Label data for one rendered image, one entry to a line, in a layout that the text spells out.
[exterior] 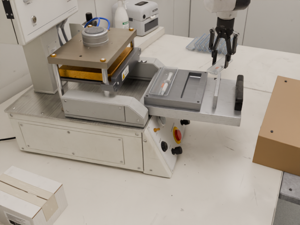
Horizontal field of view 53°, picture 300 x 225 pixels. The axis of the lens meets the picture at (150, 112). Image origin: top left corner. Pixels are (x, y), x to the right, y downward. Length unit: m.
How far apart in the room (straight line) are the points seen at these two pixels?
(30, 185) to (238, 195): 0.59
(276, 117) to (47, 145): 0.76
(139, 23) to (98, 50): 0.98
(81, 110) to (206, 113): 0.36
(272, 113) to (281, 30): 2.26
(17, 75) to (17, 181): 0.72
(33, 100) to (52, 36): 0.22
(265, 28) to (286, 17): 0.21
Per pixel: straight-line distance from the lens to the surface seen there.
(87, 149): 0.99
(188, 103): 0.86
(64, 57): 0.89
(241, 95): 0.88
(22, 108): 1.05
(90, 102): 0.88
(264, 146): 1.01
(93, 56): 0.87
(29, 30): 0.91
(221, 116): 0.86
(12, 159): 1.15
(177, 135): 1.04
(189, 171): 0.99
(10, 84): 1.53
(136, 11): 1.87
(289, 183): 1.03
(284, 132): 1.03
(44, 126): 1.01
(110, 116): 0.88
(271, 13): 3.26
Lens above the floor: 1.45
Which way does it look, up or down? 34 degrees down
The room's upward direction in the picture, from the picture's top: 2 degrees counter-clockwise
